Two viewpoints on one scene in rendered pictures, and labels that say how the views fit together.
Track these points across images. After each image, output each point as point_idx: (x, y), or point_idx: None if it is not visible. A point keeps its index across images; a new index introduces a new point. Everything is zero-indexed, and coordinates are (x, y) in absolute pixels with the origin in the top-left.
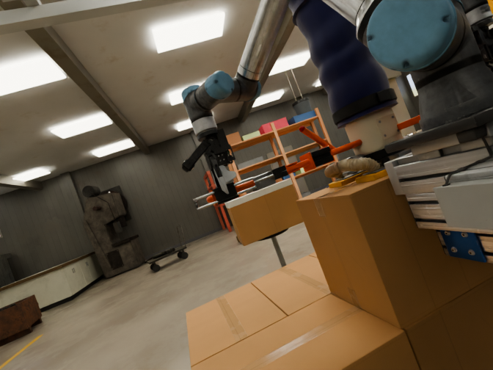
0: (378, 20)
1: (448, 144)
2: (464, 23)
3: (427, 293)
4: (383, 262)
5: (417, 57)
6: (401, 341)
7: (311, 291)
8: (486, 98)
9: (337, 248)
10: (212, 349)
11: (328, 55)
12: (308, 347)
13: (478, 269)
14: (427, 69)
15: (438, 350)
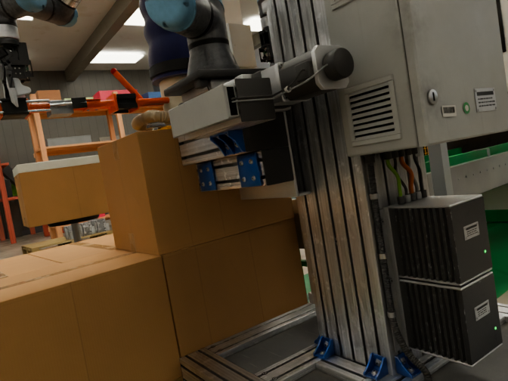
0: None
1: (197, 93)
2: (213, 13)
3: (188, 230)
4: (155, 196)
5: (170, 22)
6: (156, 264)
7: (96, 250)
8: (218, 66)
9: (125, 191)
10: None
11: None
12: (72, 271)
13: (236, 222)
14: (187, 35)
15: (187, 277)
